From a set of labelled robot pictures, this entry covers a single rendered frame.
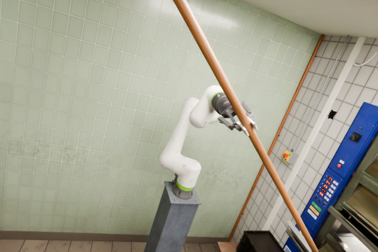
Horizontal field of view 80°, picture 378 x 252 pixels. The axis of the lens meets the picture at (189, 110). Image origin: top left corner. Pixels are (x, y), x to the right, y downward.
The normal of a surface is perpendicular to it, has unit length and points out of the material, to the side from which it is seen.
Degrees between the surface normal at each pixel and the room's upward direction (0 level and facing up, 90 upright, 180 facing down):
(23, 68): 90
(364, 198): 70
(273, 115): 90
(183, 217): 90
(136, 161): 90
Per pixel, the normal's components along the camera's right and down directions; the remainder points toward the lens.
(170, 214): 0.29, 0.37
